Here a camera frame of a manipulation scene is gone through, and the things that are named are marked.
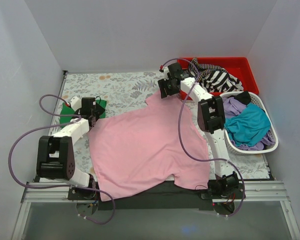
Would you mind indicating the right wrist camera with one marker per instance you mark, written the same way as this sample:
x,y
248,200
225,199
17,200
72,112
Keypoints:
x,y
166,73

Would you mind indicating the pink t-shirt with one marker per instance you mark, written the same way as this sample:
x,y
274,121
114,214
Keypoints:
x,y
137,150

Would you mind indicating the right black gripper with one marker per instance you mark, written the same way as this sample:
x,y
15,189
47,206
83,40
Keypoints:
x,y
165,88

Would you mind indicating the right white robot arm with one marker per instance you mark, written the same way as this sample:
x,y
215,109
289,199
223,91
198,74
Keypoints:
x,y
210,119

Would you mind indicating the lavender t-shirt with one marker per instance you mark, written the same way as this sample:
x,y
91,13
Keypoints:
x,y
232,107

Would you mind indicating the teal t-shirt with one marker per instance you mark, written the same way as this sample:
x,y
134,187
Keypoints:
x,y
249,127

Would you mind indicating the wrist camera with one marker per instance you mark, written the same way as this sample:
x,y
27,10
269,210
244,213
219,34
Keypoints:
x,y
166,73
74,103

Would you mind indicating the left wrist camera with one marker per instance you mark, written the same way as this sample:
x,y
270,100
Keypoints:
x,y
74,103

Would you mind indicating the black garment in basket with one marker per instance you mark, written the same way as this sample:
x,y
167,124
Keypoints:
x,y
244,97

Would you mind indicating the white laundry basket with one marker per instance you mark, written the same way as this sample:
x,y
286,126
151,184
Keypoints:
x,y
268,144

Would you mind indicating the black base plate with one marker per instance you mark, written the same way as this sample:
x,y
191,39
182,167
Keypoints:
x,y
169,196

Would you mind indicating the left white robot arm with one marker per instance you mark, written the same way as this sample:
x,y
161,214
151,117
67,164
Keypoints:
x,y
56,158

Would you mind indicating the black white striped shirt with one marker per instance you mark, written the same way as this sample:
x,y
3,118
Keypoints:
x,y
214,78

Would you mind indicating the aluminium frame rail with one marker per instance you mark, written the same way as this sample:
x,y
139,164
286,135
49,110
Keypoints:
x,y
56,192

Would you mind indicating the red plastic bin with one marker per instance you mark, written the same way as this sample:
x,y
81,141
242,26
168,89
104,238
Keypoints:
x,y
236,66

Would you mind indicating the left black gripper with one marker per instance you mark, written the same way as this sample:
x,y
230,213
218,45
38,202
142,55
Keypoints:
x,y
95,113

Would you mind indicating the folded green t-shirt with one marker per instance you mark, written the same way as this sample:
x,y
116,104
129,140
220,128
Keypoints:
x,y
66,111

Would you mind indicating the floral table mat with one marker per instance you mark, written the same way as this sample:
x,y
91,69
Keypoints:
x,y
126,92

